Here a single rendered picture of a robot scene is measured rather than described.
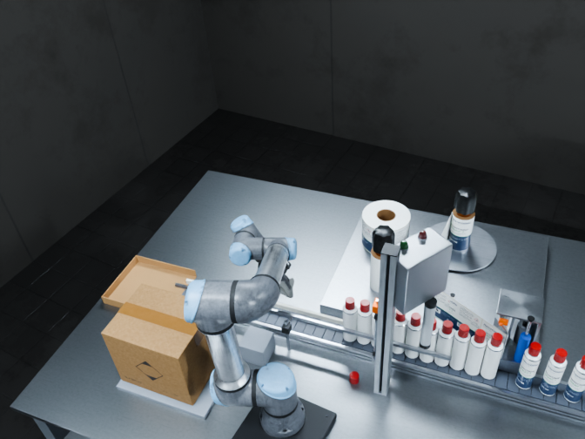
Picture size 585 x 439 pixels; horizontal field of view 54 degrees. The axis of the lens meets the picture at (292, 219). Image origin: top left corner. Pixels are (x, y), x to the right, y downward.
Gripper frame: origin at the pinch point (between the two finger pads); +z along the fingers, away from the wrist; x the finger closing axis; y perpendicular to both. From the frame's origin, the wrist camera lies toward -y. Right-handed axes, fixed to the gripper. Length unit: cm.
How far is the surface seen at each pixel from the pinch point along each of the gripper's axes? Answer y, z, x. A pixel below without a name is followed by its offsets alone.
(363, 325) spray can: -2.4, 16.4, -23.9
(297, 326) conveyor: -1.9, 13.2, 4.1
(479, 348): -3, 32, -60
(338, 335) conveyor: -1.1, 21.2, -9.8
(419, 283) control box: -14, -8, -60
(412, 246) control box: -9, -18, -61
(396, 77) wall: 254, 23, 37
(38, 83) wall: 109, -108, 179
